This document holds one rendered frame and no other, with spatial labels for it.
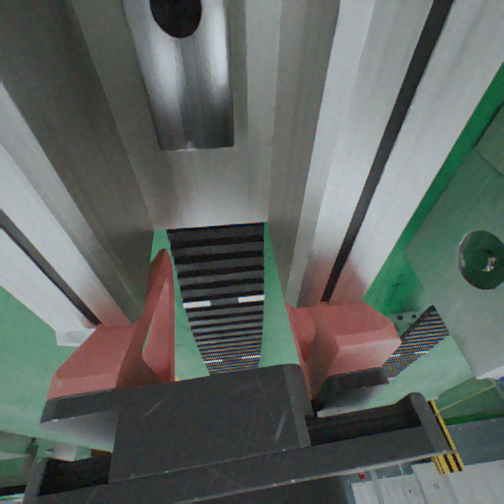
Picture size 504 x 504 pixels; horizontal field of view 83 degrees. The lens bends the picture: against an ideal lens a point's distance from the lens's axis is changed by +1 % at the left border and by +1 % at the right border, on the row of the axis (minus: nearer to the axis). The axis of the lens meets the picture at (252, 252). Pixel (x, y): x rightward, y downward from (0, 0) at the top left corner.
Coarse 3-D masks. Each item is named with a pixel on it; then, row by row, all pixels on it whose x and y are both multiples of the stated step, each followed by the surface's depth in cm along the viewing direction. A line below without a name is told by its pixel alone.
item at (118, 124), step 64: (0, 0) 4; (64, 0) 6; (128, 0) 5; (192, 0) 5; (256, 0) 6; (320, 0) 4; (384, 0) 3; (448, 0) 4; (0, 64) 4; (64, 64) 6; (128, 64) 7; (192, 64) 6; (256, 64) 7; (320, 64) 4; (384, 64) 4; (448, 64) 4; (0, 128) 4; (64, 128) 5; (128, 128) 8; (192, 128) 7; (256, 128) 9; (320, 128) 5; (384, 128) 5; (448, 128) 5; (0, 192) 5; (64, 192) 5; (128, 192) 9; (192, 192) 10; (256, 192) 10; (320, 192) 6; (384, 192) 6; (0, 256) 6; (64, 256) 6; (128, 256) 8; (320, 256) 7; (384, 256) 8; (64, 320) 8; (128, 320) 9
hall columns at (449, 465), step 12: (432, 408) 514; (444, 432) 491; (432, 456) 491; (444, 456) 470; (456, 456) 469; (444, 468) 461; (456, 468) 460; (444, 480) 473; (456, 480) 452; (468, 480) 451; (456, 492) 443; (468, 492) 442
